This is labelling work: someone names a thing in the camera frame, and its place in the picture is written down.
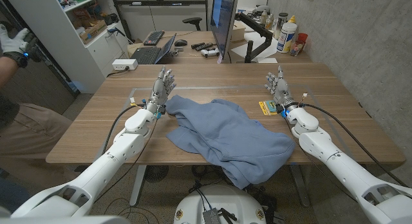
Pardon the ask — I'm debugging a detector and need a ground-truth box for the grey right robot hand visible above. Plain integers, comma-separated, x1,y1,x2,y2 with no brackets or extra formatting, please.
264,65,299,113

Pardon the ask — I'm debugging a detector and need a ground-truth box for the person's gloved hand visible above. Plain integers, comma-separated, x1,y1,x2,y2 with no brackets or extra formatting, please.
0,23,42,69

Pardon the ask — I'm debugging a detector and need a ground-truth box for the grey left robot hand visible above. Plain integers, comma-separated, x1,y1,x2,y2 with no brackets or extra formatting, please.
146,65,177,115

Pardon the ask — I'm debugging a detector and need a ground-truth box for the person's bare forearm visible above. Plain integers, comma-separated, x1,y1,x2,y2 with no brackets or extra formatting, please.
0,55,19,88

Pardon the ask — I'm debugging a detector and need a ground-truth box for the yellow teal sticky notes pack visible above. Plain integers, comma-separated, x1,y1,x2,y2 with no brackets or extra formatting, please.
258,100,281,117

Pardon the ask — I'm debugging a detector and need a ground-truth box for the blue hoodie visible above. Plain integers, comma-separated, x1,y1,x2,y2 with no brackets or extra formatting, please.
165,94,295,190

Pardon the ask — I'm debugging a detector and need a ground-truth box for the dark open laptop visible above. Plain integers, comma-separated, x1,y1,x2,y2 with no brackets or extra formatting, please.
130,33,177,65

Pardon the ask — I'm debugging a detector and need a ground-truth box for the white power strip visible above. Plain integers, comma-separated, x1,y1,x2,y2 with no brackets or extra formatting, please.
111,58,139,71

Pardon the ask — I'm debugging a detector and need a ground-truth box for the clear cup with pens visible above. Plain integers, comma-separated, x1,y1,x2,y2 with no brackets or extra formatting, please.
289,39,305,57

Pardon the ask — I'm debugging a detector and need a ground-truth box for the wooden back desk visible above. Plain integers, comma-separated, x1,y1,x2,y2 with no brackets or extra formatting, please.
127,30,313,64

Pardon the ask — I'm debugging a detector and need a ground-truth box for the white shelf unit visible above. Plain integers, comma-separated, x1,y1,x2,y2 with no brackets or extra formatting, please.
3,0,129,95

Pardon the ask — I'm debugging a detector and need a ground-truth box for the black keyboard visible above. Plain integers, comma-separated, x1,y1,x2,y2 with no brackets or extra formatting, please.
142,30,165,46

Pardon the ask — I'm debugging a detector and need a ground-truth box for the white wipes canister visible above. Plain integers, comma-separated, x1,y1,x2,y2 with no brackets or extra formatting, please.
276,22,297,54

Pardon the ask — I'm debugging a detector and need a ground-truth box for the red cup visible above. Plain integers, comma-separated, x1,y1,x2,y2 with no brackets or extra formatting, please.
296,32,309,48

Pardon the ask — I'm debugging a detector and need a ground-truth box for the large white paper sheet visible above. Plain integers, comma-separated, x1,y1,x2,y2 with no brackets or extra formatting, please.
230,31,279,61

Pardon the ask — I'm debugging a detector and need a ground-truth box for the white game controller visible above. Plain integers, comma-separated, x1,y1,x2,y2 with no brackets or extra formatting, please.
200,47,220,59

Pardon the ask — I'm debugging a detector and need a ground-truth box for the dark tall jar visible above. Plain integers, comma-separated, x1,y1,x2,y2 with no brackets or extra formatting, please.
274,12,289,40

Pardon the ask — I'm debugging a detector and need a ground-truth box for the plain cardboard box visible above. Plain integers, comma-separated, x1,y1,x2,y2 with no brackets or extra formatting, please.
230,20,247,42

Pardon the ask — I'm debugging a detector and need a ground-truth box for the black office chair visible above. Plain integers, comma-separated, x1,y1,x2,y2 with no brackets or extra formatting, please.
182,17,203,32

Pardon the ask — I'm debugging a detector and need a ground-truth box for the printed open cardboard box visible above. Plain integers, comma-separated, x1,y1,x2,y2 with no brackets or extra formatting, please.
79,19,108,44

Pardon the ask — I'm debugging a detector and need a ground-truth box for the round black vented device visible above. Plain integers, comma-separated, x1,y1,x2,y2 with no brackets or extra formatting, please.
144,165,169,183

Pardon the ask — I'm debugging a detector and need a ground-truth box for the black computer monitor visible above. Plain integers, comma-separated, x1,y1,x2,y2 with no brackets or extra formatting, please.
209,0,238,61

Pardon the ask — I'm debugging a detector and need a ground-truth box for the person in tan trousers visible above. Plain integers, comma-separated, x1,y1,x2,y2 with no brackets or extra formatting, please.
0,91,73,189

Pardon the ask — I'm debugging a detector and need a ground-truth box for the grey table leg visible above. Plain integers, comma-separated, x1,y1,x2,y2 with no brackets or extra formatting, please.
129,165,147,207
288,164,311,208

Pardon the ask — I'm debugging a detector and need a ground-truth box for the white robot torso base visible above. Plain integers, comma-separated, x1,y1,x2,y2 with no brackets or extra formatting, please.
173,184,267,224

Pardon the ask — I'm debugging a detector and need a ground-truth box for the grey finned module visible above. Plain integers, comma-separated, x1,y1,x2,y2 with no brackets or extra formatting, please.
202,208,222,224

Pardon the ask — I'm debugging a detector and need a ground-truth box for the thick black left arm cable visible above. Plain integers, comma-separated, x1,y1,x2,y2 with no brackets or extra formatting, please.
102,103,147,154

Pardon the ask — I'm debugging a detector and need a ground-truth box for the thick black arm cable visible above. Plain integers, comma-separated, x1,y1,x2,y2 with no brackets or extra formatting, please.
102,103,147,154
301,103,409,188

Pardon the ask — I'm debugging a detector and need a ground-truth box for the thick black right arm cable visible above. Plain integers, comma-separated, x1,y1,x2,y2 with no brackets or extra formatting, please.
301,103,409,188

